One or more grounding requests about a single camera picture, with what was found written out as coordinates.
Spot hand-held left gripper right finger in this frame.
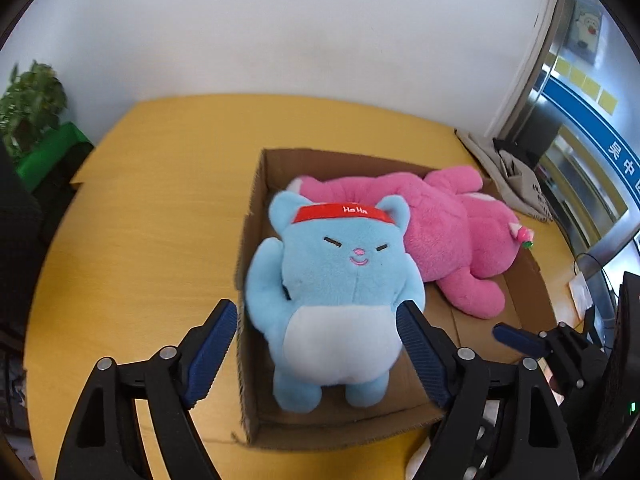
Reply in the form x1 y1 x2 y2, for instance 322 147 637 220
395 300 576 480

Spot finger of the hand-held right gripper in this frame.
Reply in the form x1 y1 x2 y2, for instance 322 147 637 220
492 323 548 359
545 322 607 391

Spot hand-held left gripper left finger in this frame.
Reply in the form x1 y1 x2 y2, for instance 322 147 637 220
54 299 238 480

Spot brown cardboard box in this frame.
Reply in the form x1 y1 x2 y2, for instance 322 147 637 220
235 147 558 451

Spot blue plush cat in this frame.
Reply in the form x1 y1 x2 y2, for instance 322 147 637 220
245 190 427 413

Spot pink plush bear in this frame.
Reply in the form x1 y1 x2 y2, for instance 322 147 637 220
292 165 535 320

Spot white card with orange edge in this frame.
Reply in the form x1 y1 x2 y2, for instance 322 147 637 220
569 274 594 318

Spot black monitor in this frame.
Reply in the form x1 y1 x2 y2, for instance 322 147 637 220
617 270 640 356

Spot grey cloth bag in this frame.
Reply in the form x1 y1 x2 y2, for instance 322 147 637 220
455 129 555 223

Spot blue sign band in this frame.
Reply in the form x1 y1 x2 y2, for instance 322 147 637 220
542 77 640 201

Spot dark cloth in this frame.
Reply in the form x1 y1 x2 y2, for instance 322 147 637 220
0 145 96 321

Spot green box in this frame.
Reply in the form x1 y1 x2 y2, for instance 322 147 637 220
17 122 93 193

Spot metal framed glass door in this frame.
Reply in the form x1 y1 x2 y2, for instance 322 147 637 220
492 0 640 281

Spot potted green plant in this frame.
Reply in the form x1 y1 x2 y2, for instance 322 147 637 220
0 60 68 161

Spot cartoon poster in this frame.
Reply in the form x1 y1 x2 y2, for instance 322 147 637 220
567 0 604 63

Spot black cable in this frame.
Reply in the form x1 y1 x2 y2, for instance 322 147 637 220
572 252 621 301

